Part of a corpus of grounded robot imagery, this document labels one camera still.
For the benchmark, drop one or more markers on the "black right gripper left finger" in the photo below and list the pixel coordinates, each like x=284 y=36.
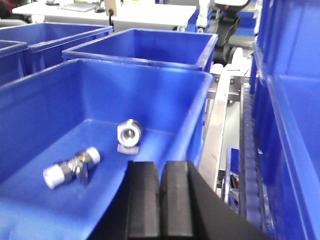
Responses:
x=144 y=206

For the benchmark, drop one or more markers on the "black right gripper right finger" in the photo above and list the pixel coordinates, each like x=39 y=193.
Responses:
x=176 y=221

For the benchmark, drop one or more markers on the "silver valve with handle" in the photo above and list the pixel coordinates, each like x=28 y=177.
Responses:
x=77 y=166

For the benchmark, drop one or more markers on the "blue centre front bin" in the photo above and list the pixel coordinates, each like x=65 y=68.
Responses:
x=51 y=115

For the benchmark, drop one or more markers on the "blue bin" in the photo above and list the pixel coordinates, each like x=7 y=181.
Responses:
x=286 y=110
x=47 y=40
x=150 y=47
x=51 y=115

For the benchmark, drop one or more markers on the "blue centre rear bin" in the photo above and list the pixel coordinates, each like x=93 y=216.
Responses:
x=150 y=47

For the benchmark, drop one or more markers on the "blue right front bin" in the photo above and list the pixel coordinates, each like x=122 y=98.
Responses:
x=286 y=110

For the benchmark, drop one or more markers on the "blue left bin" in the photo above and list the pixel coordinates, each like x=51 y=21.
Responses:
x=47 y=40

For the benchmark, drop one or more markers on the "white desk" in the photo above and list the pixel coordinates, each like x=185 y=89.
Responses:
x=149 y=16

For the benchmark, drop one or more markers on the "silver valve facing camera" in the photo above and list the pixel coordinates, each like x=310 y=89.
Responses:
x=129 y=134

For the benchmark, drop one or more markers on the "steel roller track rail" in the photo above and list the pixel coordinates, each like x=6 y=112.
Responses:
x=229 y=106

